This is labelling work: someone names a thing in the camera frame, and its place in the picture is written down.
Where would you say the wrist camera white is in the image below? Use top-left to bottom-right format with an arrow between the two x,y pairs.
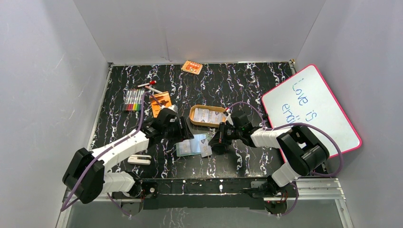
167,105 -> 178,113
223,108 -> 233,125

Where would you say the pink framed whiteboard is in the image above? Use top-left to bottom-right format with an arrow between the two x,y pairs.
261,65 -> 362,152

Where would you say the white marker pen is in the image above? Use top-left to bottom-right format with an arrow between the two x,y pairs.
145,85 -> 163,94

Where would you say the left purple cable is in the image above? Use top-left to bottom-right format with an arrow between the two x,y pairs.
59,91 -> 164,212

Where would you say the white stapler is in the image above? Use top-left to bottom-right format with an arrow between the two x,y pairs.
127,154 -> 152,165

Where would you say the purple cable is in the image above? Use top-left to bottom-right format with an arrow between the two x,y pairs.
225,102 -> 344,178
59,91 -> 164,212

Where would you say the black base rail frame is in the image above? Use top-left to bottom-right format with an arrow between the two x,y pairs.
67,178 -> 345,215

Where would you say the tan oval tray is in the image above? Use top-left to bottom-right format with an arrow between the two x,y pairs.
189,104 -> 226,128

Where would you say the small orange card box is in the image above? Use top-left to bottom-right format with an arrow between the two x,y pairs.
181,60 -> 203,75

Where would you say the pack of coloured markers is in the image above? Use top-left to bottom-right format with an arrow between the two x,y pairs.
124,89 -> 144,111

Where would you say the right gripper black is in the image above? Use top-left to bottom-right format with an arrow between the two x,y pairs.
209,122 -> 242,146

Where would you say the green card holder wallet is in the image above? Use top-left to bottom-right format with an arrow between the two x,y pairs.
175,134 -> 207,157

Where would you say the orange paperback book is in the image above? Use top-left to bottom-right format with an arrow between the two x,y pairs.
149,92 -> 172,117

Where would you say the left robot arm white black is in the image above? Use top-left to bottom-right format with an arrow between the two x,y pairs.
62,108 -> 194,204

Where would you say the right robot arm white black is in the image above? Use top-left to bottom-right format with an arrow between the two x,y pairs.
209,111 -> 330,197

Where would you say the red capped marker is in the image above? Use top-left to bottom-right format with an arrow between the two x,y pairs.
137,80 -> 156,88

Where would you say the white VIP card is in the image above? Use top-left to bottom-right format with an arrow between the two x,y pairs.
178,140 -> 192,156

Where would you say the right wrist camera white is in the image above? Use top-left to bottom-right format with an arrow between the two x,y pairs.
223,108 -> 233,125

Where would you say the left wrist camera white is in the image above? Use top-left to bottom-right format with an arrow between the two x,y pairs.
167,105 -> 178,113

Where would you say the silver vip card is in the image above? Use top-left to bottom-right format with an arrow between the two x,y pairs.
193,108 -> 209,123
208,110 -> 224,124
199,139 -> 212,158

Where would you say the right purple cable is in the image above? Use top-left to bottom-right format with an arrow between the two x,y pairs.
225,102 -> 344,178

